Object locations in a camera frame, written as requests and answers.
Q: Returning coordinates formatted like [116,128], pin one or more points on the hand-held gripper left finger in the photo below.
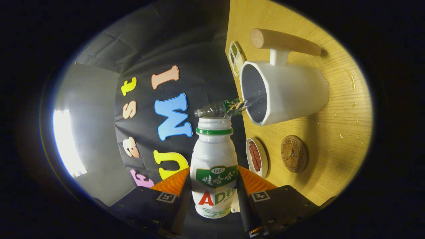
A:
[179,212]

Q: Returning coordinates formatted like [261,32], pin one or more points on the clear plastic water bottle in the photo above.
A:
[215,109]

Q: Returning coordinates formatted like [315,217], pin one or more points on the round grey plate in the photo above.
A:
[264,156]

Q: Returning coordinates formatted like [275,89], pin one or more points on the ceiling light panel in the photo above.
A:
[66,142]

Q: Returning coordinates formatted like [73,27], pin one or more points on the white juice bottle green label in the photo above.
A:
[212,152]

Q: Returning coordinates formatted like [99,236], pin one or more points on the red meat slices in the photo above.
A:
[255,156]

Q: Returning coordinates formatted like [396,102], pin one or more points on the round cork coaster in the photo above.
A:
[294,153]

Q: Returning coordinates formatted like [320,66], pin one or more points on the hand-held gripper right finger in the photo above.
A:
[246,212]

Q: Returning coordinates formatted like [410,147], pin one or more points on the wooden table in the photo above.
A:
[332,132]

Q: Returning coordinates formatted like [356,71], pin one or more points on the black backdrop cloth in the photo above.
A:
[199,59]

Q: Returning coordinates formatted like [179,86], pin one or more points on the white divided bean tray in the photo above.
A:
[237,61]

